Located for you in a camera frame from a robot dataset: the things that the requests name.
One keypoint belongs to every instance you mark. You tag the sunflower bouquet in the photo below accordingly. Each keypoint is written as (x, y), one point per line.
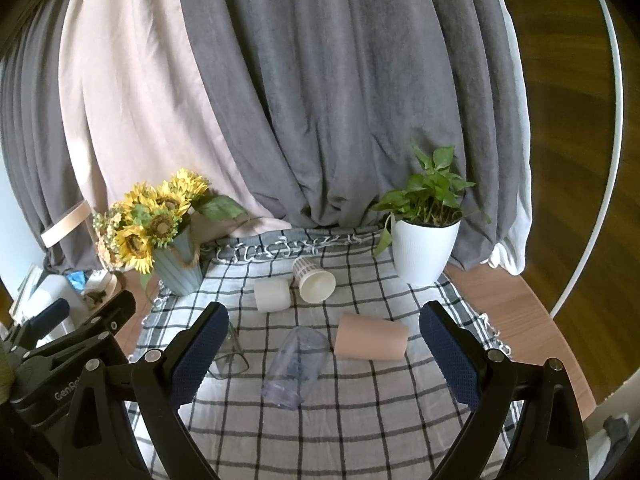
(150, 215)

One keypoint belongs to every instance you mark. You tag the grey curtain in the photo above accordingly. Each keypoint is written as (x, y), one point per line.
(30, 160)
(325, 85)

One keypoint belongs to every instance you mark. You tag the checked tablecloth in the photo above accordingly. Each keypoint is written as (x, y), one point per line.
(350, 410)

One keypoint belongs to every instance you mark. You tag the white curved frame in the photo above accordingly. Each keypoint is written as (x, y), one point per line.
(612, 160)

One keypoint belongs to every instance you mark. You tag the ribbed green vase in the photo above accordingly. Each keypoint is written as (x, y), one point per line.
(180, 265)

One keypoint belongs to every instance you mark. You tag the pink curtain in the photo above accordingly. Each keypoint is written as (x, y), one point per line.
(125, 85)

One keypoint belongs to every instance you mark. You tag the green plant in white pot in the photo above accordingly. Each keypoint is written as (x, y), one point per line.
(425, 252)

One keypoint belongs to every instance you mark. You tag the small white open box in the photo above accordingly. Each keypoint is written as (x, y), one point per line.
(100, 292)

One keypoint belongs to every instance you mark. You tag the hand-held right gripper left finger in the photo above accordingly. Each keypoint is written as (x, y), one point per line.
(200, 352)

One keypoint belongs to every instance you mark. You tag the plain white cup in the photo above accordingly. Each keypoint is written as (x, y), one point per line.
(272, 296)

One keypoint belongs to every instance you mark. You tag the beige curtain tieback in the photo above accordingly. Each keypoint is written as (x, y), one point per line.
(65, 224)

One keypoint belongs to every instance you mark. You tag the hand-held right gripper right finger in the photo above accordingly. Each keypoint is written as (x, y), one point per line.
(450, 360)

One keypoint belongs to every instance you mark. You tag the small clear glass cup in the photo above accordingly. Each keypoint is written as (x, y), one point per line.
(233, 360)

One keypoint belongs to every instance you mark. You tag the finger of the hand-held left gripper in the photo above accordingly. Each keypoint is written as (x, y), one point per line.
(107, 317)
(50, 314)

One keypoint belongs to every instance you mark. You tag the clear plastic cup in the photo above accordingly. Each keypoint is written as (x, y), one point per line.
(295, 365)

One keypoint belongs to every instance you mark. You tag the dark grey cloth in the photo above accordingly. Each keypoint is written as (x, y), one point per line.
(617, 430)

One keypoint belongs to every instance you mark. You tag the white storage box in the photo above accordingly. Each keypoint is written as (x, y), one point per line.
(55, 287)

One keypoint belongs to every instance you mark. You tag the pink cup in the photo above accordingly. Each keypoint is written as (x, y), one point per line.
(370, 337)

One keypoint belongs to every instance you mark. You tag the patterned white paper cup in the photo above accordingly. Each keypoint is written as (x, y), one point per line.
(315, 285)

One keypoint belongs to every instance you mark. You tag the blue packet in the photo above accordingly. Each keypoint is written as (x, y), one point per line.
(78, 280)

